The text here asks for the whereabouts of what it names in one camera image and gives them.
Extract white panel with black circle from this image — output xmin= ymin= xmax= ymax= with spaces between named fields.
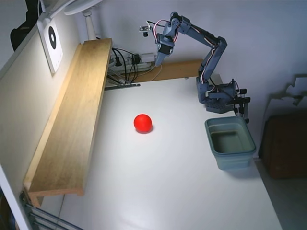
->
xmin=37 ymin=18 xmax=64 ymax=74

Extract short metal bracket rail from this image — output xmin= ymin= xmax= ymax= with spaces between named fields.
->
xmin=104 ymin=73 xmax=142 ymax=91

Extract blue grey gripper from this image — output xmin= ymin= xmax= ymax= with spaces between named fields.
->
xmin=154 ymin=33 xmax=175 ymax=68

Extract grey plastic container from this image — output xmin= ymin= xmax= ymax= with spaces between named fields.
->
xmin=204 ymin=116 xmax=257 ymax=171

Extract white power strip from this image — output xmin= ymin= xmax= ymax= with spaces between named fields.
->
xmin=109 ymin=54 xmax=155 ymax=72

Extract red ball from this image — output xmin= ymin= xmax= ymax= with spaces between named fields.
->
xmin=133 ymin=114 xmax=153 ymax=134

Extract small wrist camera board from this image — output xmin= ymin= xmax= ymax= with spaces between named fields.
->
xmin=139 ymin=25 xmax=152 ymax=38

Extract white desk lamp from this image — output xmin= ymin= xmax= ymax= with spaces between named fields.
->
xmin=64 ymin=0 xmax=104 ymax=40

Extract black table clamp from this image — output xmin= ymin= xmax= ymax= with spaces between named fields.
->
xmin=232 ymin=88 xmax=251 ymax=124

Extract black power adapter with cable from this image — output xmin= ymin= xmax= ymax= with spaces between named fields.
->
xmin=128 ymin=54 xmax=142 ymax=83

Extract long wooden shelf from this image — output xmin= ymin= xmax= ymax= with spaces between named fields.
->
xmin=23 ymin=38 xmax=113 ymax=208

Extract beige partition panel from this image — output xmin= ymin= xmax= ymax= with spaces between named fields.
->
xmin=0 ymin=14 xmax=83 ymax=230

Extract black plug with cable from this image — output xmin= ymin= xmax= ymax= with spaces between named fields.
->
xmin=111 ymin=47 xmax=129 ymax=83

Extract dark brown cabinet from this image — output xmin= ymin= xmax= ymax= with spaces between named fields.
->
xmin=260 ymin=114 xmax=307 ymax=180

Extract grey metal frame rails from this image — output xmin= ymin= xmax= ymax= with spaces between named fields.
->
xmin=19 ymin=190 xmax=84 ymax=230

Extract thin white cable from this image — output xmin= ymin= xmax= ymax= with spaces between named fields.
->
xmin=151 ymin=61 xmax=164 ymax=81

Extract short wooden board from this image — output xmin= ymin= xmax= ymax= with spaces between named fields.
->
xmin=130 ymin=59 xmax=204 ymax=83

